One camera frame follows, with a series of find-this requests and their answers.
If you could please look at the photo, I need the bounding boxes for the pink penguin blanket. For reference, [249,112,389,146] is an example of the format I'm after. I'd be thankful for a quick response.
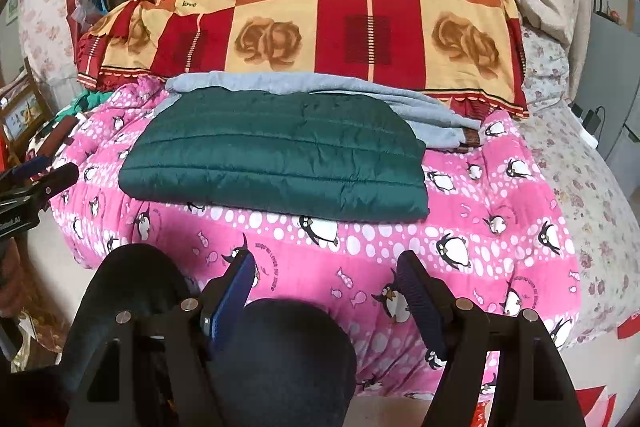
[52,77,580,400]

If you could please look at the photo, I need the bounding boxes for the person's dark trouser legs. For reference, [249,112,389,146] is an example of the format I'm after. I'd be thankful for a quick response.
[1,244,356,426]

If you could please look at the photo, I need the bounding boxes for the dark green puffer jacket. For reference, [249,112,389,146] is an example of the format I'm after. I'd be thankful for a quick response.
[118,87,428,223]

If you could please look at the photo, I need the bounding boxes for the red orange patchwork quilt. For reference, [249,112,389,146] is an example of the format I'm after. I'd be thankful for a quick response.
[76,0,528,119]

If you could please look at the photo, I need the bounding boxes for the floral fabric covered furniture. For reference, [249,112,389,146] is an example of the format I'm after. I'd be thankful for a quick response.
[17,0,78,90]

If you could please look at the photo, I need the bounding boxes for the grey folded garment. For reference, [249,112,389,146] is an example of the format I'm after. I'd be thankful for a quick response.
[154,72,480,150]

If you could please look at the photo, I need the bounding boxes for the floral bed sheet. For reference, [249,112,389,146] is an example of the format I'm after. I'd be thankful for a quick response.
[516,25,639,346]

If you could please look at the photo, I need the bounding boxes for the brown patterned folded cloth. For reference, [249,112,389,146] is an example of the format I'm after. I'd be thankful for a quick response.
[450,127,480,153]

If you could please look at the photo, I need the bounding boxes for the black power adapter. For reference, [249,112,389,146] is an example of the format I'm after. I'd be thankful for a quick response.
[570,103,606,138]

